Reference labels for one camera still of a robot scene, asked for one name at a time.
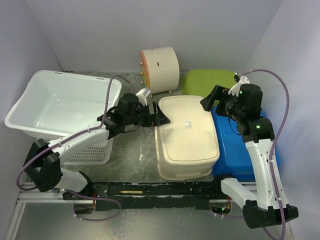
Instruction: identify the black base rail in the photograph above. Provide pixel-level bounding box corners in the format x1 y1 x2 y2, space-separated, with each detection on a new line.
62 181 242 212

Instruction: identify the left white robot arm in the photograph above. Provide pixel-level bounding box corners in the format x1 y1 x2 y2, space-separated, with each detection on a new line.
23 93 171 200

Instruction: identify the blue plastic tub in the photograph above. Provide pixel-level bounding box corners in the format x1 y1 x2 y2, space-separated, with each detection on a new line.
211 107 255 182

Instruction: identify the white plastic basket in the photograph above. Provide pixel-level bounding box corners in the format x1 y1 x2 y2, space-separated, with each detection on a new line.
4 70 122 140

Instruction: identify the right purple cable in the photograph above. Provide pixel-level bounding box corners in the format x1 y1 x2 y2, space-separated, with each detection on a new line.
217 68 291 238

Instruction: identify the aluminium frame rail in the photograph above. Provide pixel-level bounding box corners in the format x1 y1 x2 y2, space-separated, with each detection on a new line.
4 183 292 240

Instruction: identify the green plastic tub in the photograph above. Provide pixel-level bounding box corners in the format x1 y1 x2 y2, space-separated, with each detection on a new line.
181 69 235 98

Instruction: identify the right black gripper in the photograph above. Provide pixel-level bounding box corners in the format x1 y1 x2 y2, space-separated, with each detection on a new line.
200 84 244 120

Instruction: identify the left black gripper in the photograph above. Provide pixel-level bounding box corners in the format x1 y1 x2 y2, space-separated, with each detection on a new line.
125 101 171 128

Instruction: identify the white perforated basket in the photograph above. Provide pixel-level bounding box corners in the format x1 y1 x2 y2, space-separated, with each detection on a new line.
63 139 114 166

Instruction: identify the beige cylindrical device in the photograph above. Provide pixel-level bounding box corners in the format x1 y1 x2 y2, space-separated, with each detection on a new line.
139 47 180 95

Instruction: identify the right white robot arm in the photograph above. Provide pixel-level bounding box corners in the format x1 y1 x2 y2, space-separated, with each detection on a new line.
200 83 299 229

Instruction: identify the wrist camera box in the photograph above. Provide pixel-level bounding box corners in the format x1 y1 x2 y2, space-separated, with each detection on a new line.
135 87 151 106
228 74 250 97

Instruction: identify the cream perforated laundry basket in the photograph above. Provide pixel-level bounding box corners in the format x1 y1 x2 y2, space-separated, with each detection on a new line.
155 95 220 181

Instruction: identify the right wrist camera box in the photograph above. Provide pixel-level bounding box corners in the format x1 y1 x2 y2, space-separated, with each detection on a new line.
228 74 250 97

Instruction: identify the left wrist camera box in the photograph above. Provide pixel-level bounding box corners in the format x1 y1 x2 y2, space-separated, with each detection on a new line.
135 87 151 106

